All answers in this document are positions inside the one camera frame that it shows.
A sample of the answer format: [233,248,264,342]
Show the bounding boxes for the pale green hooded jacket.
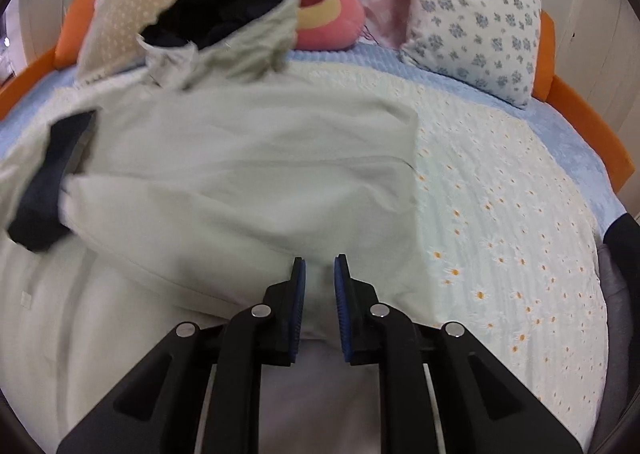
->
[0,0,441,454]

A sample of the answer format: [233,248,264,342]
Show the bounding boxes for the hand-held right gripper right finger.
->
[334,254,583,454]

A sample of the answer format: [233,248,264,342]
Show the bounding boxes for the orange bed headboard cushions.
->
[0,0,631,195]

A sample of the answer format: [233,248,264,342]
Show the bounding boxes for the beige patchwork pillow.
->
[77,0,223,84]

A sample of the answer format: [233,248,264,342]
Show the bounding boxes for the grey cloth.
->
[590,244,640,454]

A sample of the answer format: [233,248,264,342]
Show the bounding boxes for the white floral pillow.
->
[400,0,543,109]

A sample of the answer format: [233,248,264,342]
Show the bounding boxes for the black cloth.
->
[602,214,640,259]

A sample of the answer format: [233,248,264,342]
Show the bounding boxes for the light blue quilted bed sheet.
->
[0,41,626,235]

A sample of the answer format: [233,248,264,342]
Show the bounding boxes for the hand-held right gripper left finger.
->
[56,256,307,454]

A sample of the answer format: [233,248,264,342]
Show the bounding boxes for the white daisy blanket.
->
[300,61,616,450]

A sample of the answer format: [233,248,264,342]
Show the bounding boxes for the pink bear plush cushion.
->
[255,0,363,50]

